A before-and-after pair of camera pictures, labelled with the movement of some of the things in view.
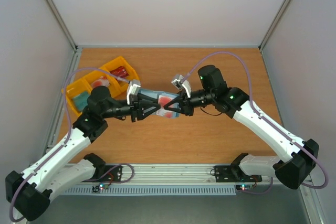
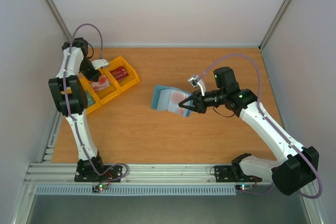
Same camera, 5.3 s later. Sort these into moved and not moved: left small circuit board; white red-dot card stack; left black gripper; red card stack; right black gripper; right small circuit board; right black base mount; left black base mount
Moved: right black gripper; left black gripper
Not moved: left black base mount; white red-dot card stack; left small circuit board; right black base mount; right small circuit board; red card stack
